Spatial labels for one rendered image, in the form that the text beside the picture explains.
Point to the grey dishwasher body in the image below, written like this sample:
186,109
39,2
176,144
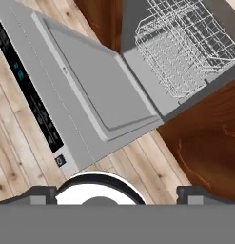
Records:
147,79

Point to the round white and black object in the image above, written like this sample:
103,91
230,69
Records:
74,193

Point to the grey dishwasher door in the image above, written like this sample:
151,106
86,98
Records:
90,82

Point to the brown wooden cupboard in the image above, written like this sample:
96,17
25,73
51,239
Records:
103,22
207,139

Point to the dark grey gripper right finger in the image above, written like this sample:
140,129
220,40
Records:
193,194

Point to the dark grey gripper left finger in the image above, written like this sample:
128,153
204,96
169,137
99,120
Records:
39,193

